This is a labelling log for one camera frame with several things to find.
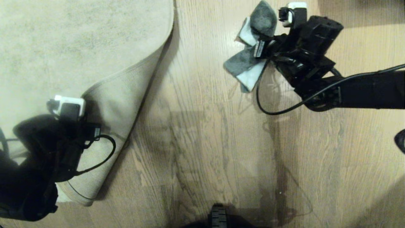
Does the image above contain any black rounded object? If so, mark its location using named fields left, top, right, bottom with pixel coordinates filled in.
left=394, top=129, right=405, bottom=155

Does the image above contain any grey and white cloth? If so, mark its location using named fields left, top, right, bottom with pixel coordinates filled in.
left=223, top=0, right=279, bottom=93

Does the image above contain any beige rug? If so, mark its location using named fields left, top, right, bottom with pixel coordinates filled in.
left=0, top=0, right=175, bottom=207

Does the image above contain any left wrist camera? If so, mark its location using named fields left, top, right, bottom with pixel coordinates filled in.
left=47, top=95, right=86, bottom=122

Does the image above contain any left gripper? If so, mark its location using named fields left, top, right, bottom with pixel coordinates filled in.
left=54, top=122, right=102, bottom=183

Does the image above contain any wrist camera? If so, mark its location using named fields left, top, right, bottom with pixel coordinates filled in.
left=47, top=95, right=86, bottom=122
left=278, top=2, right=308, bottom=29

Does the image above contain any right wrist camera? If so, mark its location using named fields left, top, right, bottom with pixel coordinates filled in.
left=278, top=2, right=308, bottom=29

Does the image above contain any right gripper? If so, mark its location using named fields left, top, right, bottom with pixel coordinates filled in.
left=254, top=15, right=344, bottom=63

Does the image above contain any black cable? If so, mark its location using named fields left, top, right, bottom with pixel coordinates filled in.
left=75, top=135, right=116, bottom=175
left=256, top=63, right=405, bottom=116

